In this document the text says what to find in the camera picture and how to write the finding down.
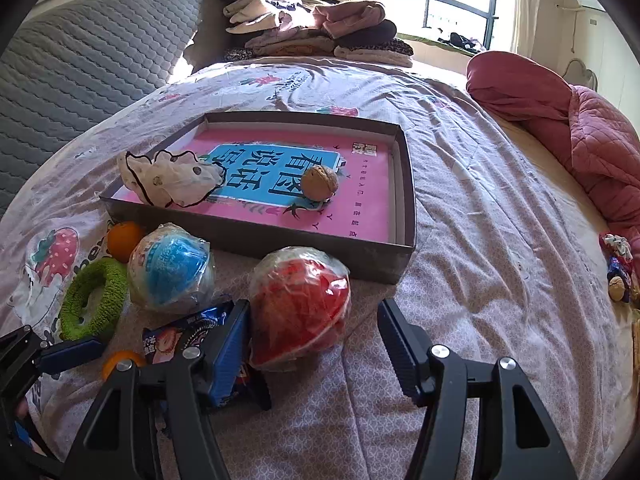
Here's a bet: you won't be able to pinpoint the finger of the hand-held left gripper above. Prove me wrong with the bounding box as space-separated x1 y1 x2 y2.
0 325 104 401

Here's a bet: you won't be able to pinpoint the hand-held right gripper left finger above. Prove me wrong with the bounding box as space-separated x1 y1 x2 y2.
62 299 273 480

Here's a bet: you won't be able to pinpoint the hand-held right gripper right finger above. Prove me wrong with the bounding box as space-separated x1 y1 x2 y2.
376 299 578 480

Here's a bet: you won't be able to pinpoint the blue cookie packet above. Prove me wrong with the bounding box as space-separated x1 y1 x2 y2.
142 301 273 411

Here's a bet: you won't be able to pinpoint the orange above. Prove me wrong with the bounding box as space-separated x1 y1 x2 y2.
101 350 147 382
107 221 146 263

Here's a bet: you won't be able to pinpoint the green fuzzy ring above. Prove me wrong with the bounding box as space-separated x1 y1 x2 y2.
58 257 129 342

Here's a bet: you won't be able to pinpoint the red toy egg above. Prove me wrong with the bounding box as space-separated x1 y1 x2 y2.
248 246 352 372

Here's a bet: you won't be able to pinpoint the blue toy egg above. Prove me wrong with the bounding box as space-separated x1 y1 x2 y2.
127 223 216 313

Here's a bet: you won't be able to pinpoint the grey cardboard box tray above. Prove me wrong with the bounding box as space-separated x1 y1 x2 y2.
99 111 417 286

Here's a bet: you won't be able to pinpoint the white dotted hair scrunchie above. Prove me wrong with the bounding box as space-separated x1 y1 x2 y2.
117 149 227 209

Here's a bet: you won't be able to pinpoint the pink and blue book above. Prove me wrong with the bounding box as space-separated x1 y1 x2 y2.
112 125 396 248

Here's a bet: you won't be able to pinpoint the small blue snack packet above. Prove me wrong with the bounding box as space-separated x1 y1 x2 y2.
606 257 633 288

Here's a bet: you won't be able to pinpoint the grey quilted headboard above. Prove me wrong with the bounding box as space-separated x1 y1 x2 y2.
0 0 221 221

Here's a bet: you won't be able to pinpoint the pink quilted blanket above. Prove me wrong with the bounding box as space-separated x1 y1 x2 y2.
466 50 640 266

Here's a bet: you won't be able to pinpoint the dark clothes on windowsill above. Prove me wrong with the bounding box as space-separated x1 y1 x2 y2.
440 32 488 53

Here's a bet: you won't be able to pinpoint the pile of folded clothes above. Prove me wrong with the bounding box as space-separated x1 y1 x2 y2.
217 0 415 68

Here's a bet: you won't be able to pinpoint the heart-shaped mirror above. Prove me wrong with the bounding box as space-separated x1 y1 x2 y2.
565 57 598 93

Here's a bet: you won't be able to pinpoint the window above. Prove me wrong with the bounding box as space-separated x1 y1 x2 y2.
385 0 501 48

